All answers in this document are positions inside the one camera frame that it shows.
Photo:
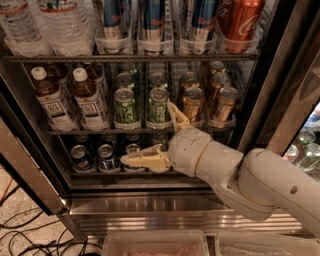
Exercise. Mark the right clear water bottle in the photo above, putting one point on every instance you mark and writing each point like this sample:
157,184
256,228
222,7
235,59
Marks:
70,26

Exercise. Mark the pepsi can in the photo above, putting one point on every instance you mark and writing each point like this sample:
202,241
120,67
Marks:
82,160
131,148
107,161

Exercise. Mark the left clear water bottle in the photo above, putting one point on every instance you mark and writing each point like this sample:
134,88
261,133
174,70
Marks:
23,36

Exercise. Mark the front right gold can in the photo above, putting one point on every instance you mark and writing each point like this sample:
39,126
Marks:
227,99

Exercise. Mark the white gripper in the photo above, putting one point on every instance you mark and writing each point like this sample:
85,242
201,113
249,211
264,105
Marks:
187,150

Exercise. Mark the middle right gold can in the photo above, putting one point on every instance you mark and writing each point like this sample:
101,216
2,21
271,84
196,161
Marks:
217,82

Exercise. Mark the right clear plastic bin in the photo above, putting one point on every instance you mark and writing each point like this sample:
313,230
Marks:
229,243

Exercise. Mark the left Pepsi can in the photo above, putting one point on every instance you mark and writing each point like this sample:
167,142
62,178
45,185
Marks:
82,160

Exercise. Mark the gold can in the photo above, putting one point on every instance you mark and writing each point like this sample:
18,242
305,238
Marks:
187,80
208,68
217,82
193,99
227,99

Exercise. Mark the clear water bottle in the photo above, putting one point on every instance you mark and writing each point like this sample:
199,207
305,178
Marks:
23,36
70,26

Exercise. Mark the tea bottle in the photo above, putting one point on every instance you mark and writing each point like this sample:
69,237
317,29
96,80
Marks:
54,100
90,101
59,73
96,73

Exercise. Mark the red bull can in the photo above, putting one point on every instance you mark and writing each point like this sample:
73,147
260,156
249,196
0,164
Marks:
198,19
113,18
153,25

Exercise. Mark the back right gold can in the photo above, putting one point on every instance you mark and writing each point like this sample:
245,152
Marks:
208,68

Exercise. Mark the wire shelf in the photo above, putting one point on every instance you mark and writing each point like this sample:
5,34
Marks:
48,130
130,58

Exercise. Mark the left clear plastic bin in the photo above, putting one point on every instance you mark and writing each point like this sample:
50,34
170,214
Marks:
156,243

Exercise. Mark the middle Pepsi can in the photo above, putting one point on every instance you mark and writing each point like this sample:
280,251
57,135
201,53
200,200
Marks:
107,161

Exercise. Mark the middle Red Bull can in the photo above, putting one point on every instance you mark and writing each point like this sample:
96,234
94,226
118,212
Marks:
153,25

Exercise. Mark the red Coca-Cola can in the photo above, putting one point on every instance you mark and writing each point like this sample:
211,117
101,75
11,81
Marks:
237,20

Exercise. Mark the right Red Bull can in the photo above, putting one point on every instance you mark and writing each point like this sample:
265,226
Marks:
198,19

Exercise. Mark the front left gold can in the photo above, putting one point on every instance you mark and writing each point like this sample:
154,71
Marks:
193,99

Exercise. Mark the clear plastic bin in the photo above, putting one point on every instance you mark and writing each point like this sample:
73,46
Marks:
229,243
156,243

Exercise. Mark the right Pepsi can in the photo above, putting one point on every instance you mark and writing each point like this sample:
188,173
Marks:
131,148

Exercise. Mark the steel fridge door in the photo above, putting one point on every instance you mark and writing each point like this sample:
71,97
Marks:
20,165

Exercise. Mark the left Red Bull can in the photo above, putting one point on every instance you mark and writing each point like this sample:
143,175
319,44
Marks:
113,18

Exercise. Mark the middle wire shelf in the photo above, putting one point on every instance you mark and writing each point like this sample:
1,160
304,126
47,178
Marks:
48,130

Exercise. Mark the green can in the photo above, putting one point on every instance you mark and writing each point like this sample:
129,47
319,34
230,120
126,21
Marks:
125,80
157,105
158,80
125,106
129,67

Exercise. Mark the middle left gold can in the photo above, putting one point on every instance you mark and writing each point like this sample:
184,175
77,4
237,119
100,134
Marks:
187,80

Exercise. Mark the upper wire shelf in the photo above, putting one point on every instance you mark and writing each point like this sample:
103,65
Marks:
130,58

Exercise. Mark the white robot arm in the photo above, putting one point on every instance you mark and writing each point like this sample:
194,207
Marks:
253,184

